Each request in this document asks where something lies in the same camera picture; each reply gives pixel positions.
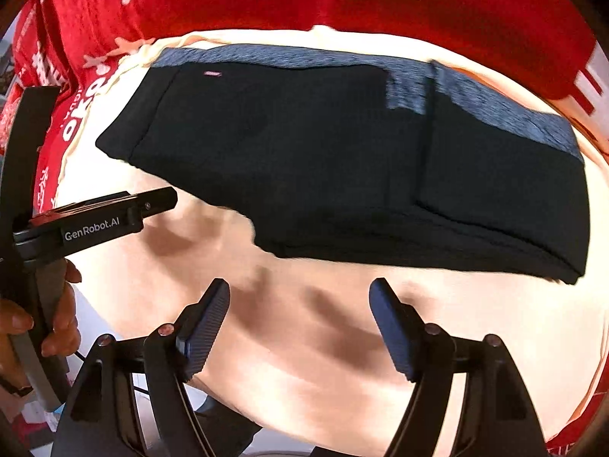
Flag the black pants with blue waistband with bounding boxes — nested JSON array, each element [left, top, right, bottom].
[[96, 45, 590, 285]]

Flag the person's left hand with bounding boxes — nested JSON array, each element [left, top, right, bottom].
[[0, 258, 83, 391]]

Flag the peach cloth cover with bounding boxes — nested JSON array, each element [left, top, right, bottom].
[[51, 26, 609, 457]]

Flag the red blanket with white characters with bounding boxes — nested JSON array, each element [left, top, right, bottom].
[[0, 0, 609, 457]]

